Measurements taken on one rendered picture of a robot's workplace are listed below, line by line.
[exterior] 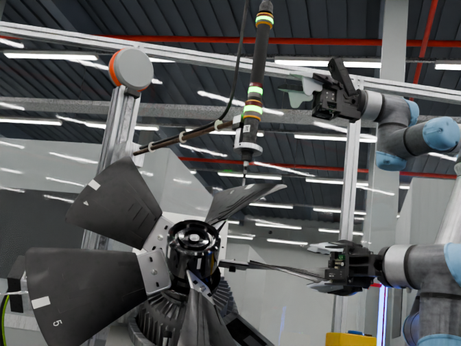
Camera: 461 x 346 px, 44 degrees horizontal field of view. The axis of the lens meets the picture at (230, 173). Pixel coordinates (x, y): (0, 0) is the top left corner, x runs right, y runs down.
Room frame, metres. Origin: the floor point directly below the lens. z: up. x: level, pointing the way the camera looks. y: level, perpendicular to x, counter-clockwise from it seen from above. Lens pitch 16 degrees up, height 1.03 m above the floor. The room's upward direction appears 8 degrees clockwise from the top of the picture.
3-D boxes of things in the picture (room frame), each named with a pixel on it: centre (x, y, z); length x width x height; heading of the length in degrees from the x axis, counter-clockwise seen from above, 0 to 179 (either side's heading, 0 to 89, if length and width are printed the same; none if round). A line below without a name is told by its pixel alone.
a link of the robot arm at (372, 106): (1.37, -0.32, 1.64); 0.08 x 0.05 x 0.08; 12
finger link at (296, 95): (1.38, -0.14, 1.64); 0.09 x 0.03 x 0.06; 80
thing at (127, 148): (1.81, 0.34, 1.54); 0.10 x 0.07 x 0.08; 37
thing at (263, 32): (1.31, -0.03, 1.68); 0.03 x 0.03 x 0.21
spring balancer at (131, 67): (1.88, 0.40, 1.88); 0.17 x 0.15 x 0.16; 92
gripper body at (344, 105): (1.35, -0.25, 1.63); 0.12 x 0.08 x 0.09; 102
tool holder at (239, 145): (1.32, -0.03, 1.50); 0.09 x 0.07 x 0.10; 37
